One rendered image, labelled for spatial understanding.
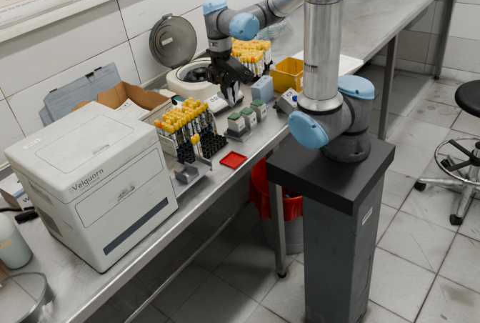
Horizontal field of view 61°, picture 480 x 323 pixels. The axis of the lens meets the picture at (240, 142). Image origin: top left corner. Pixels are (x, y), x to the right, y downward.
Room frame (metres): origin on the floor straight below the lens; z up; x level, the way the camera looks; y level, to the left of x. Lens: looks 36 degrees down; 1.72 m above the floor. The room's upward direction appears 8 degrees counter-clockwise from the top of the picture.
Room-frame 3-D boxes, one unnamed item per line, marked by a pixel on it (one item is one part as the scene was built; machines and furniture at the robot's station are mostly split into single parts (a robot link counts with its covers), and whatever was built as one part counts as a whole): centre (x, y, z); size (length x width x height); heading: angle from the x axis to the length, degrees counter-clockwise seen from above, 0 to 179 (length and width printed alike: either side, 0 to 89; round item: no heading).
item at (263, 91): (1.40, -0.12, 0.92); 0.10 x 0.07 x 0.10; 143
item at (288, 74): (1.51, -0.25, 0.93); 0.13 x 0.13 x 0.10; 44
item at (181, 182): (0.95, 0.19, 0.92); 0.21 x 0.07 x 0.05; 137
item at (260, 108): (1.31, -0.09, 0.91); 0.05 x 0.04 x 0.07; 47
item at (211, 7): (1.22, 0.02, 1.31); 0.09 x 0.08 x 0.11; 36
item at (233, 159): (1.07, 0.03, 0.88); 0.07 x 0.07 x 0.01; 47
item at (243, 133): (1.21, 0.00, 0.89); 0.09 x 0.05 x 0.04; 49
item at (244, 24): (1.15, -0.05, 1.30); 0.11 x 0.11 x 0.08; 36
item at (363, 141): (0.98, -0.32, 0.99); 0.15 x 0.15 x 0.10
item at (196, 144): (1.14, 0.13, 0.93); 0.17 x 0.09 x 0.11; 137
